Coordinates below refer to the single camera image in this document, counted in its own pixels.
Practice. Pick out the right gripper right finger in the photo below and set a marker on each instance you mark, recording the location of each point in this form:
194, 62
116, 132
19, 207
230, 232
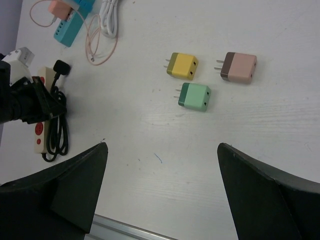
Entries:
267, 203

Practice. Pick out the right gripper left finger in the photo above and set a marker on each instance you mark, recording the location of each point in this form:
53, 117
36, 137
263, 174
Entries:
57, 203

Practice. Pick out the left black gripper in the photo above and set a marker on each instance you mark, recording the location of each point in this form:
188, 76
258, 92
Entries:
26, 98

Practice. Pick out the beige power strip red sockets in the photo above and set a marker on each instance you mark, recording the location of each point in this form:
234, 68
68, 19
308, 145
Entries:
46, 75

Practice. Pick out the teal USB hub strip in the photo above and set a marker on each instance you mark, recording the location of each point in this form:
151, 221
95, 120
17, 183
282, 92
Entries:
67, 30

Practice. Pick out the green USB charger plug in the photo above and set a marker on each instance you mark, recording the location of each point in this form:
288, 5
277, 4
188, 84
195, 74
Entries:
194, 96

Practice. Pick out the pink brown charger plug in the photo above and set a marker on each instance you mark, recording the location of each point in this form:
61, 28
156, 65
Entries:
237, 67

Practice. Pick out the yellow USB charger plug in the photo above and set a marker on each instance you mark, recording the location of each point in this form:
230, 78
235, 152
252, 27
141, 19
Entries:
182, 66

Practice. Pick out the peach small charger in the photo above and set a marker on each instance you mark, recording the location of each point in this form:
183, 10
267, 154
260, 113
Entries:
60, 9

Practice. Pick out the blue flat charger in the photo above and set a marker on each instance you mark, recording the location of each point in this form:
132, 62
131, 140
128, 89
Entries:
85, 4

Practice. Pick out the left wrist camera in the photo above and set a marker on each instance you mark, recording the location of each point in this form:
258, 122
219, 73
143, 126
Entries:
19, 61

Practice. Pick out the aluminium front rail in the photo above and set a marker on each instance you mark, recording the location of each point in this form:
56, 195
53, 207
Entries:
104, 228

